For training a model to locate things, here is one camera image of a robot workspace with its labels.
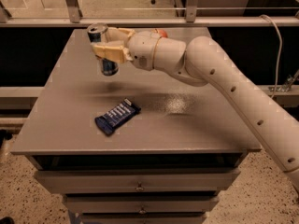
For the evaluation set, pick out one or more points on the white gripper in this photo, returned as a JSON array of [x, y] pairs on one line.
[[142, 49]]

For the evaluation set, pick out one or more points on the silver blue redbull can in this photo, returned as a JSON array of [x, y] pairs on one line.
[[98, 35]]

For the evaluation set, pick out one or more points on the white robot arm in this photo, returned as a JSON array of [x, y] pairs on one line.
[[200, 62]]

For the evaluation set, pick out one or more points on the red apple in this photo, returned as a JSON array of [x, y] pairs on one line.
[[161, 32]]

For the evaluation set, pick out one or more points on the dark blue snack bar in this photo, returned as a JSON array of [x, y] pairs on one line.
[[117, 116]]

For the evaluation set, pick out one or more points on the grey drawer cabinet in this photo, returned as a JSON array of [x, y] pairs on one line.
[[179, 127]]

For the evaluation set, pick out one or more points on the metal railing with glass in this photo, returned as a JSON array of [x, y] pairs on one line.
[[142, 13]]

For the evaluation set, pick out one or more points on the top grey drawer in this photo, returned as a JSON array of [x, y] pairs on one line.
[[136, 181]]

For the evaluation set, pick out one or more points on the grey drawer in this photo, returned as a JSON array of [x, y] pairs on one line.
[[136, 181], [140, 204], [145, 219]]

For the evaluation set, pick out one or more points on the middle grey drawer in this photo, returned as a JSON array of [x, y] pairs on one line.
[[140, 204]]

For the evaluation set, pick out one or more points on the bottom grey drawer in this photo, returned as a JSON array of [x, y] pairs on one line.
[[145, 219]]

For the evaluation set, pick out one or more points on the metal floor bracket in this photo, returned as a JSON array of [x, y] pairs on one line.
[[287, 85]]

